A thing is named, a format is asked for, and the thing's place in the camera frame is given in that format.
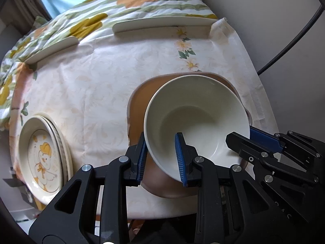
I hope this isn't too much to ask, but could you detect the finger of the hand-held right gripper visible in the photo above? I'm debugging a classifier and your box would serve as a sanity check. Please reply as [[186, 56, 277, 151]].
[[250, 126, 322, 176], [226, 132, 319, 183]]

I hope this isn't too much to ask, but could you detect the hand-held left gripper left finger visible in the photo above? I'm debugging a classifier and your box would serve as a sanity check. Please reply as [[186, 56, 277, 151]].
[[28, 132, 148, 244]]

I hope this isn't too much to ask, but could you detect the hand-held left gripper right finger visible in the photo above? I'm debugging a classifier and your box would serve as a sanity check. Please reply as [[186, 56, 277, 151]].
[[174, 132, 287, 244]]

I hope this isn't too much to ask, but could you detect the cream duck print bowl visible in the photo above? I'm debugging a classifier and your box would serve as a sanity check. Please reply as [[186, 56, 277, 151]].
[[143, 75, 251, 183]]

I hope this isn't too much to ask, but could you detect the cream duck print plate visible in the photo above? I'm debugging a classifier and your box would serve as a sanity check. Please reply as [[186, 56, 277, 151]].
[[19, 115, 67, 206], [42, 115, 75, 186]]

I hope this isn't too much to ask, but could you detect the cream floral tablecloth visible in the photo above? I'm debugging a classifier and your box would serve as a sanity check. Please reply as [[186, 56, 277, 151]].
[[9, 18, 278, 221]]

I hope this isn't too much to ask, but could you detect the white plate at far edge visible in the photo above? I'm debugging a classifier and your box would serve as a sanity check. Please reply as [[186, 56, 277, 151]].
[[112, 15, 219, 35]]

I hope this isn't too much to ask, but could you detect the white plate at edge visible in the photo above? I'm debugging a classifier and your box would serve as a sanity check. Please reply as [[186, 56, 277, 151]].
[[24, 36, 80, 65], [112, 15, 219, 35]]

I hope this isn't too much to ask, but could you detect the white plate at left edge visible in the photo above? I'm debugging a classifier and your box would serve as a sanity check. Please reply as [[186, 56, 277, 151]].
[[24, 36, 80, 65]]

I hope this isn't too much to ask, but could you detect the floral striped blanket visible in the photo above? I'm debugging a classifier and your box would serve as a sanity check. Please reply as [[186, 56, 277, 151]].
[[0, 0, 219, 133]]

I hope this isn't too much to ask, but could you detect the brown curtain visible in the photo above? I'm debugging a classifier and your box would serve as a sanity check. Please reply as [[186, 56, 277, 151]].
[[0, 0, 54, 40]]

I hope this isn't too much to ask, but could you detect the black cable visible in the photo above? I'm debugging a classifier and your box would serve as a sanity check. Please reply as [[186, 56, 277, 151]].
[[256, 0, 325, 76]]

